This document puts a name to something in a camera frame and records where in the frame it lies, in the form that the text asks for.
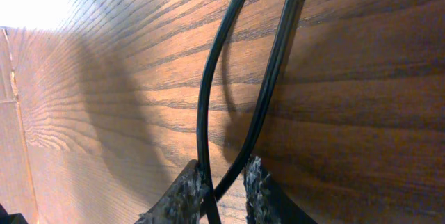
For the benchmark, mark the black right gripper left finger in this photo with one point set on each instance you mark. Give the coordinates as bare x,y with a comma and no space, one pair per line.
181,203

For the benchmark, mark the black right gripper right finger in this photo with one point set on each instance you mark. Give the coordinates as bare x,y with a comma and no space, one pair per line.
266,202

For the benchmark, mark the brown cardboard left panel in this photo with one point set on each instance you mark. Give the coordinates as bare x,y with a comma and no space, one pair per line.
17,194

